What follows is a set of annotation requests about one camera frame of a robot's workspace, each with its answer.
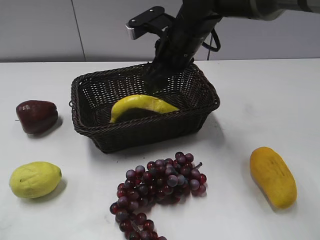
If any black cable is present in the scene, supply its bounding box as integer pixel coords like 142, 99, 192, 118
201, 27, 222, 61

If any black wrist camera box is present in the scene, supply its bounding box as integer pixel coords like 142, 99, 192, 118
125, 6, 175, 40

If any red purple grape bunch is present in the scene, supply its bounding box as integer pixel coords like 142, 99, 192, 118
109, 151, 207, 240

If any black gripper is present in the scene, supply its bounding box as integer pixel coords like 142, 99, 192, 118
146, 9, 213, 94

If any orange yellow mango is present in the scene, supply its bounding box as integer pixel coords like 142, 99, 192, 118
249, 146, 298, 209

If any yellow banana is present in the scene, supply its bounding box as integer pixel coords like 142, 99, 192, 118
109, 94, 180, 124

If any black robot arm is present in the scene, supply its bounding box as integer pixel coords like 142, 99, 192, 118
143, 0, 320, 94

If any dark red wax apple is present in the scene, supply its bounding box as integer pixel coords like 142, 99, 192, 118
15, 100, 58, 135

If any dark woven plastic basket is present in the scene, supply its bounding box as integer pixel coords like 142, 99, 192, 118
70, 64, 220, 154

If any yellow green lemon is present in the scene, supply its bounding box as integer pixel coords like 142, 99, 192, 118
9, 161, 62, 199

